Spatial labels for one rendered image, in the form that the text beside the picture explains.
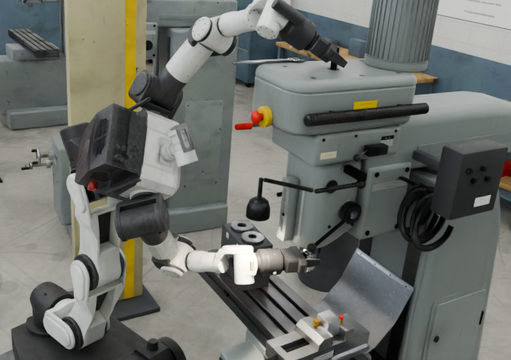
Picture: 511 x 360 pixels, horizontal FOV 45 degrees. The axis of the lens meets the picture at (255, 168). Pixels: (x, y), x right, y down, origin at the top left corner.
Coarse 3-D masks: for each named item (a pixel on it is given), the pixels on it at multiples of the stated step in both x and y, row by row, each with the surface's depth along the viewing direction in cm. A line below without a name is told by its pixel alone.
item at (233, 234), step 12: (228, 228) 242; (240, 228) 240; (252, 228) 243; (228, 240) 242; (240, 240) 234; (252, 240) 232; (264, 240) 236; (264, 276) 237; (240, 288) 235; (252, 288) 237
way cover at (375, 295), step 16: (352, 256) 242; (368, 256) 236; (352, 272) 240; (368, 272) 234; (384, 272) 229; (336, 288) 242; (352, 288) 237; (368, 288) 232; (384, 288) 226; (400, 288) 221; (320, 304) 241; (336, 304) 237; (352, 304) 233; (368, 304) 229; (384, 304) 224; (400, 304) 219; (368, 320) 225; (384, 320) 222
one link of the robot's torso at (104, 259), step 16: (80, 192) 214; (80, 208) 216; (96, 208) 228; (112, 208) 222; (80, 224) 224; (96, 224) 218; (112, 224) 228; (80, 240) 228; (96, 240) 220; (112, 240) 230; (80, 256) 228; (96, 256) 223; (112, 256) 228; (96, 272) 224; (112, 272) 230
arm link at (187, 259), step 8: (184, 240) 210; (184, 248) 209; (192, 248) 213; (176, 256) 206; (184, 256) 208; (192, 256) 206; (200, 256) 205; (208, 256) 204; (176, 264) 205; (184, 264) 208; (192, 264) 206; (200, 264) 204; (208, 264) 203
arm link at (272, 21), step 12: (276, 0) 166; (264, 12) 170; (276, 12) 169; (288, 12) 167; (264, 24) 168; (276, 24) 168; (288, 24) 171; (300, 24) 169; (264, 36) 173; (276, 36) 170; (288, 36) 172
